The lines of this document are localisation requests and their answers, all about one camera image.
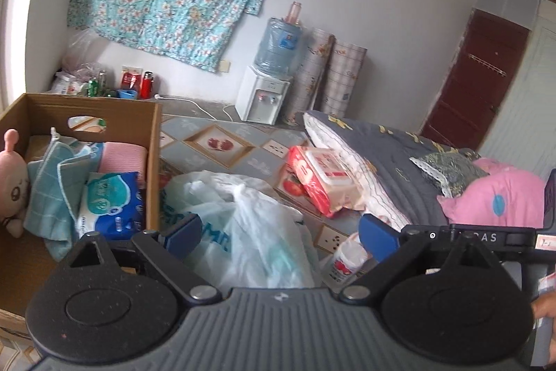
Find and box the clear plastic bag pile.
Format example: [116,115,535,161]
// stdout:
[48,29,108,97]

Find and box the pink plush toy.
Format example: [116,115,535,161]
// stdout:
[0,129,30,238]

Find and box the blue water jug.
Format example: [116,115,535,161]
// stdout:
[254,18,303,79]

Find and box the wet wipes pack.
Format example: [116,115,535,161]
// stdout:
[287,146,365,218]

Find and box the teal checked towel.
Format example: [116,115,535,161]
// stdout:
[24,128,103,262]

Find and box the pink folded cloth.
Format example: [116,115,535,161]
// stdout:
[98,142,148,189]

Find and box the patterned floor mat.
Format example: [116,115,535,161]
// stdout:
[159,116,361,276]

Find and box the white water dispenser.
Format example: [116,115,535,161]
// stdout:
[235,66,290,125]

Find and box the person hand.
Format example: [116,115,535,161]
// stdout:
[532,291,556,320]

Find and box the blue small container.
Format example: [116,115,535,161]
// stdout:
[118,89,138,100]

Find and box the pink pillow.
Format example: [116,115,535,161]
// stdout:
[437,158,545,229]

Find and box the brown cardboard box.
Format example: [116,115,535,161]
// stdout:
[0,92,163,334]

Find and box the rolled checked mat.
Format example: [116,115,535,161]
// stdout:
[319,41,367,117]

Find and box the white medicine bottle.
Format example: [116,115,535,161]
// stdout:
[330,234,369,287]

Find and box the white plastic bag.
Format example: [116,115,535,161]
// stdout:
[159,170,321,293]

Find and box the grey quilt with yellow flowers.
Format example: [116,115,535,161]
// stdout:
[303,111,487,231]

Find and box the green can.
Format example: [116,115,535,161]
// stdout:
[87,77,99,97]

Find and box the pink bottle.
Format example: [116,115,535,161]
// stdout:
[284,1,302,25]

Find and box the blue tissue pack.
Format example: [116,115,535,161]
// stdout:
[74,172,144,240]

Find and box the red white carton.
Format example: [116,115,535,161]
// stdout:
[120,66,142,91]

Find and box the rolled floral mat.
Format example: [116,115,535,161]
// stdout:
[281,28,335,126]

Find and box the dark red door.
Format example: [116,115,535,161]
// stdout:
[421,9,530,151]

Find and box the white power cable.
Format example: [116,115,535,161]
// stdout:
[154,93,238,122]

